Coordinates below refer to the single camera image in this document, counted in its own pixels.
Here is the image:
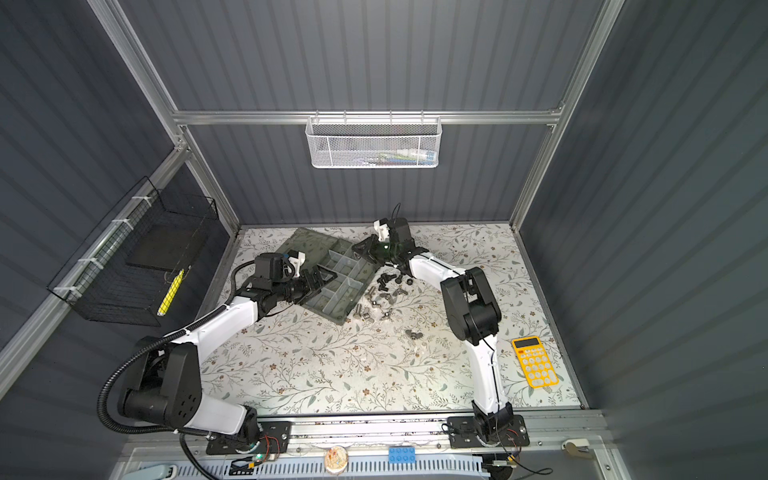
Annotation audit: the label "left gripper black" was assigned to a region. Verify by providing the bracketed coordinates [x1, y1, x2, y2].
[273, 265, 336, 304]

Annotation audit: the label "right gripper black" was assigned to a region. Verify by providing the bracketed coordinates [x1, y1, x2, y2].
[353, 236, 400, 267]

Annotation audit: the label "green compartment organizer box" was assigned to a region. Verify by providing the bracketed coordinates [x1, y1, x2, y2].
[277, 228, 377, 325]

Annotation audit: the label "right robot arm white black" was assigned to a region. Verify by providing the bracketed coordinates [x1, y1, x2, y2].
[352, 217, 514, 442]

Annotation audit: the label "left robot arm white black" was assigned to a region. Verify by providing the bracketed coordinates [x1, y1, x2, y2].
[97, 250, 338, 444]

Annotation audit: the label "dark screws pair apart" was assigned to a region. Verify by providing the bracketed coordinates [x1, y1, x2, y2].
[405, 329, 423, 340]

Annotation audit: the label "markers in white basket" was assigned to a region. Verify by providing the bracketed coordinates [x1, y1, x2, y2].
[354, 149, 438, 167]

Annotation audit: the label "yellow marker in black basket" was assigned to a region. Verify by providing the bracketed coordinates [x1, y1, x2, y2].
[156, 269, 185, 317]

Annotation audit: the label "blue toy brick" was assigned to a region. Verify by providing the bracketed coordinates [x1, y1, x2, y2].
[388, 446, 416, 465]

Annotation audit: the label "yellow calculator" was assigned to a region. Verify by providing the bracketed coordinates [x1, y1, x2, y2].
[511, 336, 559, 389]

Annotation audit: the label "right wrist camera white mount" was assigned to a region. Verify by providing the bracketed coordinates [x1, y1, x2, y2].
[373, 218, 390, 242]

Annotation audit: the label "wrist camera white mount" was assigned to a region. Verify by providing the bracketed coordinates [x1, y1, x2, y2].
[373, 218, 390, 242]
[286, 250, 306, 278]

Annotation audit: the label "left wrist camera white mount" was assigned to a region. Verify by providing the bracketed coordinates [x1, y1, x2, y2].
[286, 250, 306, 278]

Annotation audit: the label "white wire mesh basket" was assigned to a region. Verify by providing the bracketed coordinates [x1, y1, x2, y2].
[305, 117, 443, 169]

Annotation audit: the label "black corrugated cable hose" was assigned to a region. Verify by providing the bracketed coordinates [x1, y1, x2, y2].
[97, 259, 265, 480]

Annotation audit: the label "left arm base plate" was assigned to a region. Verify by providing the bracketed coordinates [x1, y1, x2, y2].
[206, 421, 293, 455]

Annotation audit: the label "black wire mesh basket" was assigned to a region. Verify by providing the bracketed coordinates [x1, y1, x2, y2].
[48, 177, 219, 327]

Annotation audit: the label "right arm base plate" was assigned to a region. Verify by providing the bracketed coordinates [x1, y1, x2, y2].
[441, 414, 530, 449]

